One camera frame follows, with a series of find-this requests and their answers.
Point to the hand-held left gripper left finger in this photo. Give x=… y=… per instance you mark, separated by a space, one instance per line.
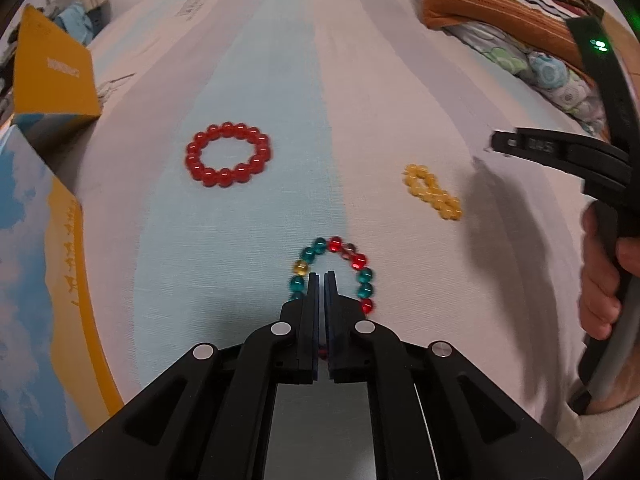
x=307 y=310

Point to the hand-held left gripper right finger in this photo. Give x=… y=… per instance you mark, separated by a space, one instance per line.
x=337 y=320

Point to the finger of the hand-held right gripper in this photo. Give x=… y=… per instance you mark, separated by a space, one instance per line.
x=550 y=147

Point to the person's right hand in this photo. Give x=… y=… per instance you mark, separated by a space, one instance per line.
x=597 y=290

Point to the floral quilt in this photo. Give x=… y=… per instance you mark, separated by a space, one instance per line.
x=540 y=70

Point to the striped bed sheet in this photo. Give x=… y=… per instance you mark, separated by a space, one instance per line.
x=280 y=85

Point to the sky print cardboard box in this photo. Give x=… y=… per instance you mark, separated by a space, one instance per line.
x=50 y=75

